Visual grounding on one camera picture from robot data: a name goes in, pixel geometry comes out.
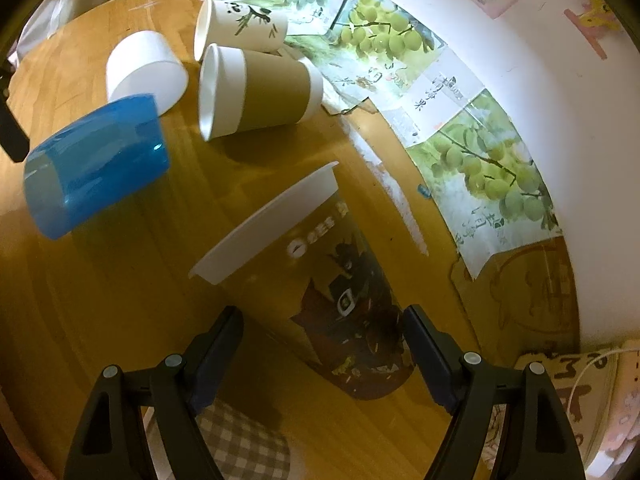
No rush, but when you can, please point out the blue plastic cup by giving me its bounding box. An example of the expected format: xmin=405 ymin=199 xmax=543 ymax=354
xmin=23 ymin=93 xmax=169 ymax=240

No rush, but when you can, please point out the printed clear plastic cup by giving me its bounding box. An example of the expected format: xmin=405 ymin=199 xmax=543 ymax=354
xmin=191 ymin=162 xmax=413 ymax=400

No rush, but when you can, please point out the plain white paper cup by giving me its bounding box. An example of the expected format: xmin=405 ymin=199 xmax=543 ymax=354
xmin=105 ymin=30 xmax=189 ymax=116

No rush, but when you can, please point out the grape print poster strip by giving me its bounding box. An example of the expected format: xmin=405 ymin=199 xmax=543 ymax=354
xmin=221 ymin=0 xmax=561 ymax=275

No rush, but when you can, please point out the panda print paper cup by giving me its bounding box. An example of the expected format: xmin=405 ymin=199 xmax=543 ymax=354
xmin=193 ymin=0 xmax=288 ymax=62

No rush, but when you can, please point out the brown cardboard sheet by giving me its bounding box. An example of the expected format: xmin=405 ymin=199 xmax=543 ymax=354
xmin=449 ymin=236 xmax=580 ymax=366

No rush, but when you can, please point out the checkered paper cup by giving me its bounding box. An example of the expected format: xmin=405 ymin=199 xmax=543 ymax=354
xmin=196 ymin=400 xmax=292 ymax=479

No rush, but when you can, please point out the letter print paper bag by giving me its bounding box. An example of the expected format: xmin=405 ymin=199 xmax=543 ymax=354
xmin=515 ymin=350 xmax=618 ymax=467

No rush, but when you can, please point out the brown sleeve paper cup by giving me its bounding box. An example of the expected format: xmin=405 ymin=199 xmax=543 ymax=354
xmin=198 ymin=44 xmax=323 ymax=141

